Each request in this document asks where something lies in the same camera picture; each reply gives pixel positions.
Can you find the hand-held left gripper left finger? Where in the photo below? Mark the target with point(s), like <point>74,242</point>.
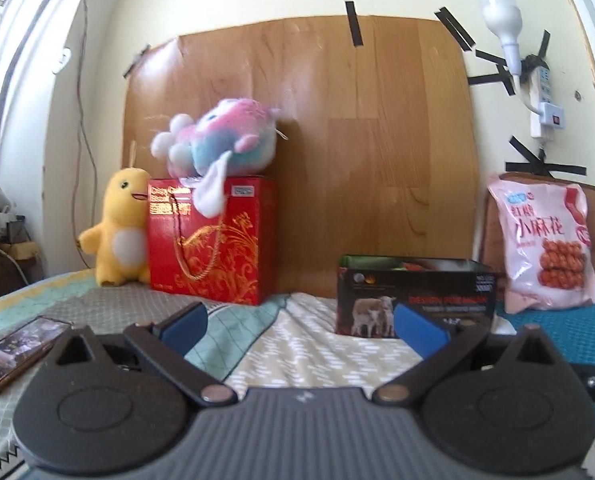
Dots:
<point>185,327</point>

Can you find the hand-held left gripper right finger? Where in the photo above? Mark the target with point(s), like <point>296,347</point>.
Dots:
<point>420,330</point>

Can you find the dark cardboard box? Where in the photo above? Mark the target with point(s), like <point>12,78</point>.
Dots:
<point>417,300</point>

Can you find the teal quilted mat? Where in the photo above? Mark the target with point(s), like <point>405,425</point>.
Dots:
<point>552,315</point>

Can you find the red gift box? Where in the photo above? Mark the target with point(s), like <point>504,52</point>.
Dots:
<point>237,240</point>

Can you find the patterned bed sheet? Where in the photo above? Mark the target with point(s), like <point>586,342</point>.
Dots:
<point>287,340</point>

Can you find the yellow plush toy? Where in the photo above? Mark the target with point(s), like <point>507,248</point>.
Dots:
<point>122,230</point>

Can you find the pink snack bag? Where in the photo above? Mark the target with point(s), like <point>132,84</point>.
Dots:
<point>542,240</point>

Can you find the smartphone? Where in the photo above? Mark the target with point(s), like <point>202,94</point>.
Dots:
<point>17,350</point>

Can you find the wooden board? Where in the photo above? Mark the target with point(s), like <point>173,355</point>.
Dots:
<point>367,160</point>

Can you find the pink and blue plush toy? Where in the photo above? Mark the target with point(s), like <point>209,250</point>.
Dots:
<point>227,135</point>

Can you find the black tape strip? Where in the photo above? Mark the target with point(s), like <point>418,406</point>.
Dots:
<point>525,152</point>
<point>452,27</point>
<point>355,22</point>
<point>545,42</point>
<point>490,57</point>
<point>492,79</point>
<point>567,168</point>

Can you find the pile of clutter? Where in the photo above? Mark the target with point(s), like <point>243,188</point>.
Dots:
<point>2,230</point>

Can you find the white power strip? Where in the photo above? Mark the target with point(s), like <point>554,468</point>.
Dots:
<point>545,110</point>

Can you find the white curtain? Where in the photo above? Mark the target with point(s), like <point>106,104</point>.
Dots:
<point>7,60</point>

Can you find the white light bulb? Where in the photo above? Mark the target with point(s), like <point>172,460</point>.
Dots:
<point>500,15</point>

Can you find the white wall hook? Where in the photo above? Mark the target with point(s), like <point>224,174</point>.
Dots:
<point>65,59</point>

